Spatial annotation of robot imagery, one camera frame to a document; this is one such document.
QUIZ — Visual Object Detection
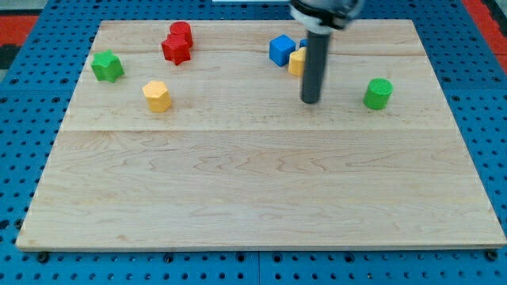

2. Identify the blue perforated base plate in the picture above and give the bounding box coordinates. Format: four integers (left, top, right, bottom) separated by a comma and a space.
1, 0, 506, 284

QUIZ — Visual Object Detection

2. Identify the yellow hexagon block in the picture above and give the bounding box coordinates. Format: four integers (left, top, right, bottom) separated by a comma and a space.
142, 81, 172, 112

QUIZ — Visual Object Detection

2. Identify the blue cube block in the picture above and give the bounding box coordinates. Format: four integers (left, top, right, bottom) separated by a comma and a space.
269, 34, 295, 67

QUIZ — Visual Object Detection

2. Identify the light wooden board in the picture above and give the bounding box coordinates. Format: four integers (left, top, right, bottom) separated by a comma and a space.
17, 20, 506, 252

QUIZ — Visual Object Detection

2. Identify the green cylinder block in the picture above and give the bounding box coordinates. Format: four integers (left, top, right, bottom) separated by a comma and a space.
363, 78, 394, 110

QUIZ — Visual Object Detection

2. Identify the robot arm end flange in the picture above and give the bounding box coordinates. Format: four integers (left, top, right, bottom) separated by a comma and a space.
289, 0, 366, 35

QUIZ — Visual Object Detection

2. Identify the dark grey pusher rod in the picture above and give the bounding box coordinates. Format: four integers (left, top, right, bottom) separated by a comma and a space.
300, 30, 330, 104

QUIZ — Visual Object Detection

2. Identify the yellow rounded block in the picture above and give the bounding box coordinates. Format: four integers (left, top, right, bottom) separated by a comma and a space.
288, 47, 306, 77

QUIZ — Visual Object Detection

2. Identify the green star block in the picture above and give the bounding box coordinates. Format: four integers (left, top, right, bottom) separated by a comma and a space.
91, 50, 124, 83

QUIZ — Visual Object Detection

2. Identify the red star block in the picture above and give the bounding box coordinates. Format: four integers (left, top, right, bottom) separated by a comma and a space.
162, 34, 191, 66

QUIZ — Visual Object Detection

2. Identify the red cylinder block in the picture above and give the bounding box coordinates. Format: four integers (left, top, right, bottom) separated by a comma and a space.
169, 21, 193, 48

